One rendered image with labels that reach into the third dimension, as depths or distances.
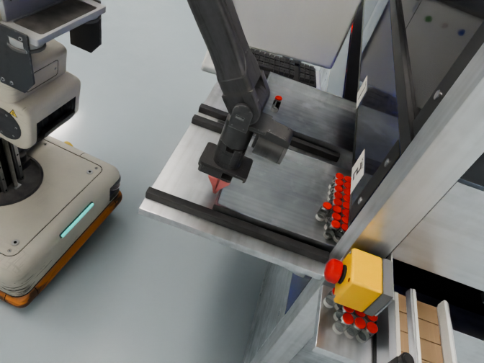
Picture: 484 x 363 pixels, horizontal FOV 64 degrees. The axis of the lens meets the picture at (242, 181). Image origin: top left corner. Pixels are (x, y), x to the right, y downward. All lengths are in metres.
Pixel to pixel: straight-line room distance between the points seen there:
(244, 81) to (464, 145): 0.33
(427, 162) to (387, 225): 0.14
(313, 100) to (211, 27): 0.72
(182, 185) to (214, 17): 0.40
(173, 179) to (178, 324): 0.89
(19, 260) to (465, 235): 1.28
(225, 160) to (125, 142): 1.54
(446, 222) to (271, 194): 0.40
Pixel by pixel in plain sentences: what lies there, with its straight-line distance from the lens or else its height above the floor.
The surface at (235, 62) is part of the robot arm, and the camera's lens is 0.63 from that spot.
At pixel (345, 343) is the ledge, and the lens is 0.78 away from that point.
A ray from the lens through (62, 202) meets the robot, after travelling 1.62.
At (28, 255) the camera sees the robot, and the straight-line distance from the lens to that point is 1.50.
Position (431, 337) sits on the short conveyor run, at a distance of 0.82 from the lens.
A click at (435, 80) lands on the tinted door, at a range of 0.70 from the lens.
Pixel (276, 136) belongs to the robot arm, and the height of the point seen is 1.11.
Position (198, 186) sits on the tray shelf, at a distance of 0.88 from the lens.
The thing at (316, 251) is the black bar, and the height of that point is 0.90.
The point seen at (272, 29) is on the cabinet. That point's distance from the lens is 1.61.
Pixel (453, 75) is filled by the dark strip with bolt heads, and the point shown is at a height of 1.31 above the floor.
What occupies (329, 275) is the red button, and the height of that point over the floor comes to 1.00.
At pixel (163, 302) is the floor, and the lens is 1.70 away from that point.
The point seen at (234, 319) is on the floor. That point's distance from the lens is 1.71.
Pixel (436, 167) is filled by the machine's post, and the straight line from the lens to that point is 0.61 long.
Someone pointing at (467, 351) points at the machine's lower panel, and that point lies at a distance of 1.01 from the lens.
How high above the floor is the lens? 1.52
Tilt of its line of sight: 44 degrees down
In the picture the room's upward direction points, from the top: 20 degrees clockwise
